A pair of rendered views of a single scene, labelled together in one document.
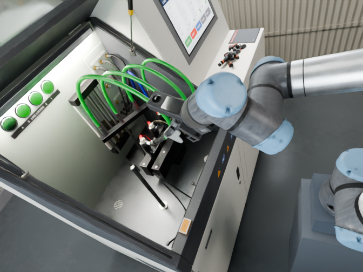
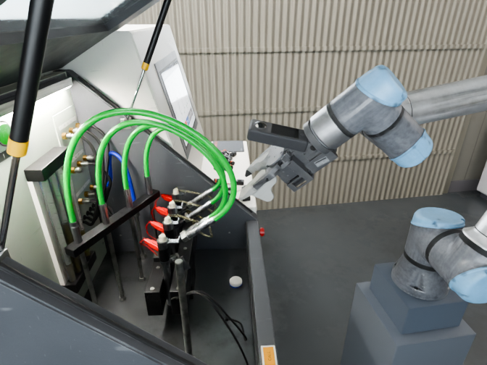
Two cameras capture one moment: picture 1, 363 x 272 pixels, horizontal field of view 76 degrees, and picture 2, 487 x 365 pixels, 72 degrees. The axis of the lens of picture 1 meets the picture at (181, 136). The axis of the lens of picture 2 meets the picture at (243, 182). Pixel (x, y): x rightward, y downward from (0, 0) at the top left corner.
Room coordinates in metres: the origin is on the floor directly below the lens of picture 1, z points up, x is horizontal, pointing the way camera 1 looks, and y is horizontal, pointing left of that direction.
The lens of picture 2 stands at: (0.05, 0.47, 1.59)
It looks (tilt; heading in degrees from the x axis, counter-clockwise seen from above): 27 degrees down; 316
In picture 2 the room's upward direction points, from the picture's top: straight up
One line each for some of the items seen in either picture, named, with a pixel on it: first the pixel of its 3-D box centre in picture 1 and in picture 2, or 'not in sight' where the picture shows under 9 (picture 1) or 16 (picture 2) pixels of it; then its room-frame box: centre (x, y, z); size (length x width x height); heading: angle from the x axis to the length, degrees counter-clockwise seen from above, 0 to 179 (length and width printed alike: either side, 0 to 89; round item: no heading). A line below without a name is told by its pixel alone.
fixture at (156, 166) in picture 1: (170, 146); (176, 269); (0.75, 0.07, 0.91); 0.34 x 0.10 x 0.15; 139
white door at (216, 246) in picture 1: (227, 221); not in sight; (0.49, -0.04, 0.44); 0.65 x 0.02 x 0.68; 139
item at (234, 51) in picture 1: (232, 53); (225, 158); (1.12, -0.45, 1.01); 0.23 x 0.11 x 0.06; 139
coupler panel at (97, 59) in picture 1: (113, 79); (81, 162); (1.02, 0.19, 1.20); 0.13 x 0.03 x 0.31; 139
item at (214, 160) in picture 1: (209, 182); (258, 305); (0.51, -0.03, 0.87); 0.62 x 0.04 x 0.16; 139
